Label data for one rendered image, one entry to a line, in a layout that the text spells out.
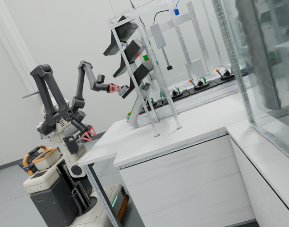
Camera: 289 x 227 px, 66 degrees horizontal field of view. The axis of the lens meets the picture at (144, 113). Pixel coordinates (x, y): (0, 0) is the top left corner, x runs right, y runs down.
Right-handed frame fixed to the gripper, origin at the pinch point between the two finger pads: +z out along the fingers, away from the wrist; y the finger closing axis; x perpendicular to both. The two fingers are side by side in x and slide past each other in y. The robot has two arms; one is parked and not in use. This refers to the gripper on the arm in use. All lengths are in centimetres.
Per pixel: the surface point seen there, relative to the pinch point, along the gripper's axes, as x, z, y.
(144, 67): -21.9, 24.8, -21.0
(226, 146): 19, 81, -38
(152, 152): 26, 37, -46
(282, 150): -4, 93, -81
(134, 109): 8.6, 18.7, -21.1
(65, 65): 35, -235, 298
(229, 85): -6, 86, 24
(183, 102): 10, 51, 17
